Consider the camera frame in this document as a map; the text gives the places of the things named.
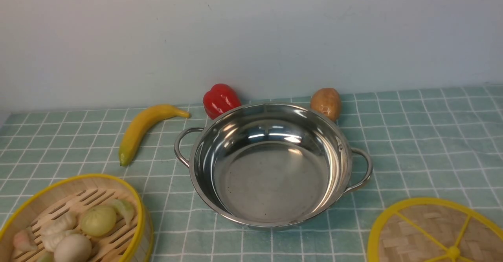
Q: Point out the bamboo steamer basket yellow rim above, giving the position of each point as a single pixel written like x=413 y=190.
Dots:
x=131 y=242

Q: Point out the woven bamboo steamer lid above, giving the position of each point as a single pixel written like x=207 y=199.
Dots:
x=433 y=230

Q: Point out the stainless steel pot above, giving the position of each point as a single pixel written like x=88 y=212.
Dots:
x=271 y=165

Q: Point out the red bell pepper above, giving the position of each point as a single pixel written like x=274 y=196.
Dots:
x=220 y=99

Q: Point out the brown potato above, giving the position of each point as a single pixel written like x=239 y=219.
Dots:
x=327 y=101

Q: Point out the yellow banana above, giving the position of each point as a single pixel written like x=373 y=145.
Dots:
x=140 y=125

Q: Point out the green dumpling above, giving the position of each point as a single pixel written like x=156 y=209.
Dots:
x=125 y=209

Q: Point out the green checkered tablecloth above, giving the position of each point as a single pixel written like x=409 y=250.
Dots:
x=445 y=143

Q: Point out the pale green round bun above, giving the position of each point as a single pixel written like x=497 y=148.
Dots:
x=98 y=221

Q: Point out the white round bun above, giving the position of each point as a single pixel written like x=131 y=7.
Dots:
x=73 y=248

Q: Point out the white dumpling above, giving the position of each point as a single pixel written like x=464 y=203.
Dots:
x=65 y=222
x=50 y=242

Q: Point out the white dumpling lower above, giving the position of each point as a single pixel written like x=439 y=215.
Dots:
x=50 y=242

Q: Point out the pink dumpling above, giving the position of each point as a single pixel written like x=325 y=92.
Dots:
x=24 y=240

